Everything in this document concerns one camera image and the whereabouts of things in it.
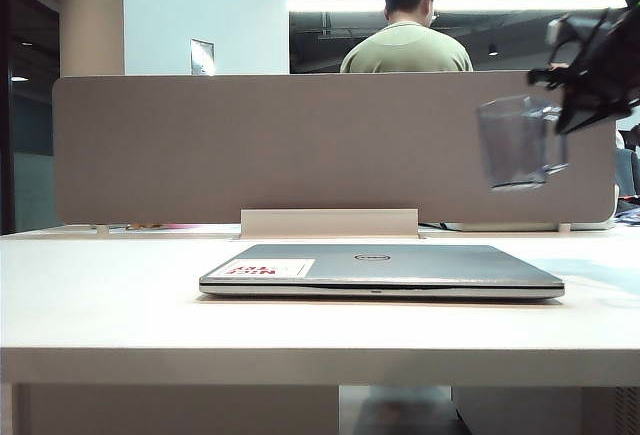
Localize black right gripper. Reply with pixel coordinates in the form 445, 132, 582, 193
529, 2, 640, 135

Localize clear plastic cup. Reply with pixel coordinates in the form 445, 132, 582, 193
474, 94, 571, 191

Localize grey Dell laptop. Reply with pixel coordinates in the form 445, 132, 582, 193
198, 243, 566, 301

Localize seated person in blue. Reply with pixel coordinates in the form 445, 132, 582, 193
614, 124, 640, 219

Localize white flat device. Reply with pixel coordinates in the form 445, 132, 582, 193
444, 221, 617, 232

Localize person in green shirt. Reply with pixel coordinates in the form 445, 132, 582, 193
339, 0, 475, 75

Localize long ceiling light strip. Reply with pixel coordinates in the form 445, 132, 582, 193
288, 0, 629, 13

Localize grey desk divider panel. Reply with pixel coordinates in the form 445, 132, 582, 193
52, 70, 617, 229

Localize white red-lettered sticker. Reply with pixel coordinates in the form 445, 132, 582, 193
217, 258, 316, 279

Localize pink papers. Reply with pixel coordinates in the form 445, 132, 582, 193
107, 223, 201, 232

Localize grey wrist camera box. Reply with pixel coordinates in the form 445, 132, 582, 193
546, 17, 576, 47

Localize beige cable tray flap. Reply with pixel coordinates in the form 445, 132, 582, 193
239, 208, 420, 239

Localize small framed wall sign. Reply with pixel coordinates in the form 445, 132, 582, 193
189, 38, 216, 76

